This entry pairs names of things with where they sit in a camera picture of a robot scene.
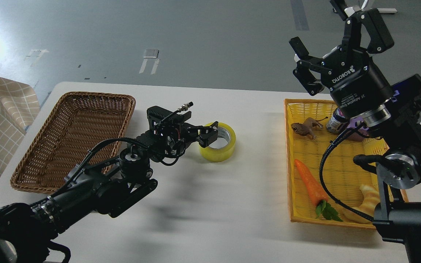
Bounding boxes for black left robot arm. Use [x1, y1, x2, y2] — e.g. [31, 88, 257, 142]
[0, 103, 219, 263]

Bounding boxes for yellow tape roll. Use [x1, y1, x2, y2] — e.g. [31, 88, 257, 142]
[199, 122, 237, 163]

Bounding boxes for brown wicker basket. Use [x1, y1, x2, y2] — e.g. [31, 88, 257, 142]
[10, 91, 136, 194]

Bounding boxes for brown toy lion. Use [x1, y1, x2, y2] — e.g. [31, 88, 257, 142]
[290, 117, 328, 140]

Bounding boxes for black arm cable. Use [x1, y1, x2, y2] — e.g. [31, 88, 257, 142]
[62, 138, 149, 187]
[319, 122, 375, 222]

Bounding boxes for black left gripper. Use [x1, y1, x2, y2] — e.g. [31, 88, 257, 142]
[156, 121, 219, 156]

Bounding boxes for small dark jar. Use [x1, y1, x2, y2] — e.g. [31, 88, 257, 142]
[326, 108, 349, 134]

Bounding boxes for yellow plastic basket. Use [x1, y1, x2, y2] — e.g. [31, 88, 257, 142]
[284, 99, 388, 230]

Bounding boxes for toy croissant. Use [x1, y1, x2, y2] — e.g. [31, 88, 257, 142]
[342, 184, 380, 224]

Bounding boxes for white metal stand base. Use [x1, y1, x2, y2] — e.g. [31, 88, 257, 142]
[358, 0, 398, 14]

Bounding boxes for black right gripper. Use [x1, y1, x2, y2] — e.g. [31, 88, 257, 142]
[289, 0, 394, 118]

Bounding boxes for orange toy carrot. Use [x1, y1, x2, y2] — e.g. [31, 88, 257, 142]
[294, 159, 329, 206]

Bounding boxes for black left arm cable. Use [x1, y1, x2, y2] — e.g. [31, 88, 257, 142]
[62, 138, 149, 187]

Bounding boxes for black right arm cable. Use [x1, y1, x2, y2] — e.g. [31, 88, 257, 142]
[319, 122, 375, 222]

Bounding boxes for purple foam cube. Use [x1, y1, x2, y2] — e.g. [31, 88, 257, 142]
[346, 117, 369, 142]

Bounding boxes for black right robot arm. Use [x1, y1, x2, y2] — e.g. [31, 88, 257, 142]
[289, 0, 421, 263]

